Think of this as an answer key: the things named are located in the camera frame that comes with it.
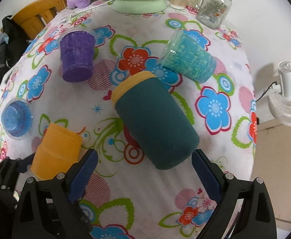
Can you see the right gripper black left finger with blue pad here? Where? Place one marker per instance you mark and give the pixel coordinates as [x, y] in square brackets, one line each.
[50, 208]

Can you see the white floor fan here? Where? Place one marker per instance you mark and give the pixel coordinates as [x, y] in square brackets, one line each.
[279, 101]

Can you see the teal cup yellow rim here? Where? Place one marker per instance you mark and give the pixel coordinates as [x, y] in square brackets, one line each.
[154, 120]

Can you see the blue fuzzy clear cup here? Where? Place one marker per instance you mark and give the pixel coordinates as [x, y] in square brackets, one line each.
[17, 118]

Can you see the purple fuzzy cup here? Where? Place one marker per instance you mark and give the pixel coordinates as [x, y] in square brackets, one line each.
[76, 47]

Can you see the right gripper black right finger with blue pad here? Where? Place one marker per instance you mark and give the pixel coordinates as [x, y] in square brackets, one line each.
[256, 217]

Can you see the glass mason jar mug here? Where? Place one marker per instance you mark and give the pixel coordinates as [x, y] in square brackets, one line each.
[212, 13]

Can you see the wooden chair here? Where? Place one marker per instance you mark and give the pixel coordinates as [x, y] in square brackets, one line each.
[35, 16]

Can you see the orange fuzzy cup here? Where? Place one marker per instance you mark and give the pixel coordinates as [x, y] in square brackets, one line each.
[59, 149]

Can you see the pile of clothes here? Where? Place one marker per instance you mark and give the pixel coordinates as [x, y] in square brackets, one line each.
[11, 49]

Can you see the green desk fan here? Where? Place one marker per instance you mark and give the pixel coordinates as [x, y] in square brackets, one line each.
[137, 7]

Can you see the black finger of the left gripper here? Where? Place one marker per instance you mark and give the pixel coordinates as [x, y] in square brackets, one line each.
[9, 173]

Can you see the turquoise beaded clear cup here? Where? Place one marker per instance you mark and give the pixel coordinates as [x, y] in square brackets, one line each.
[185, 56]

